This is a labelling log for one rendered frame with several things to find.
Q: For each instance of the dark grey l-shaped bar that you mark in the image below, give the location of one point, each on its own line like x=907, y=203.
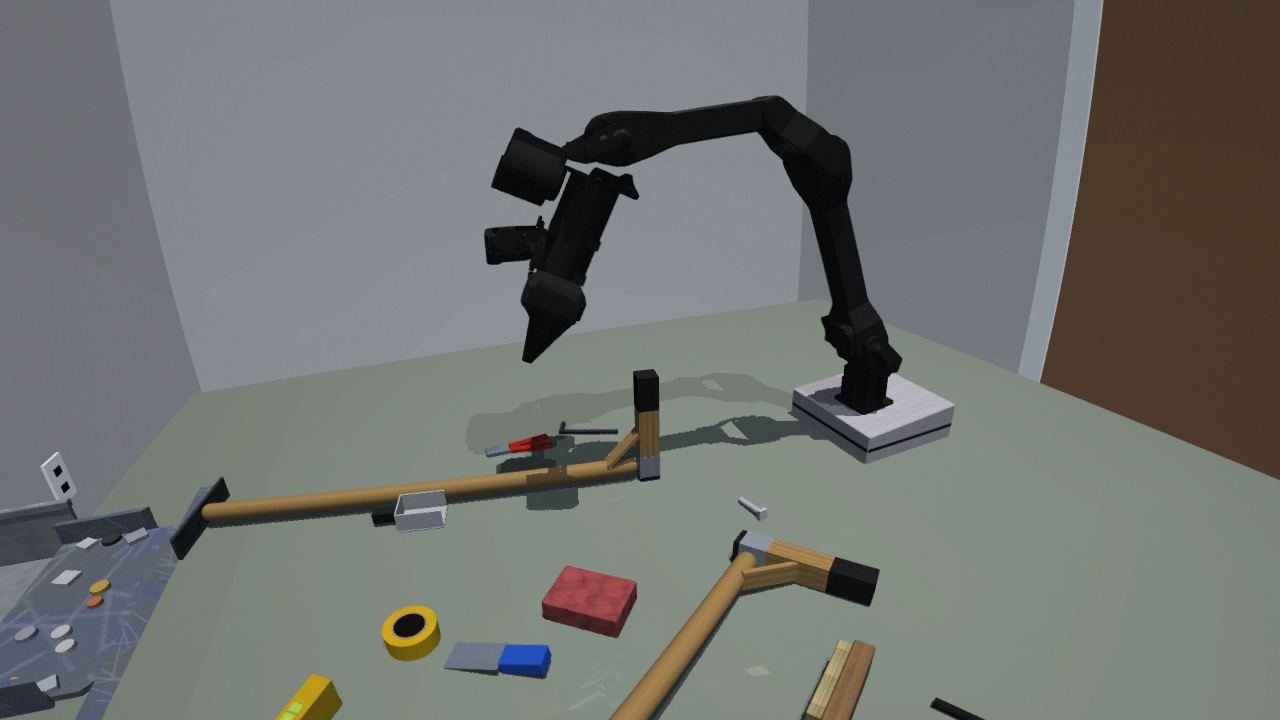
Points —
x=562, y=430

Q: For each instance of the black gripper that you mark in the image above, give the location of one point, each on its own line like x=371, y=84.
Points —
x=552, y=296

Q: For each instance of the black bent rod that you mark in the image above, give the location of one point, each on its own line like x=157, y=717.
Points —
x=954, y=711

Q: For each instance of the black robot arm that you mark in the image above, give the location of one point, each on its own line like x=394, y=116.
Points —
x=818, y=165

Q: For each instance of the red rectangular block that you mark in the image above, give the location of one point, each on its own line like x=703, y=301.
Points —
x=588, y=600

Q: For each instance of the grey metal bolt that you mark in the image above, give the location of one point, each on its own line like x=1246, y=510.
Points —
x=761, y=513

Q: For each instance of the yellow rectangular block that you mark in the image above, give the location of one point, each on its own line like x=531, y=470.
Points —
x=317, y=699

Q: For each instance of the yellow ring with dark hole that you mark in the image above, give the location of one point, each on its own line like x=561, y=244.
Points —
x=411, y=633

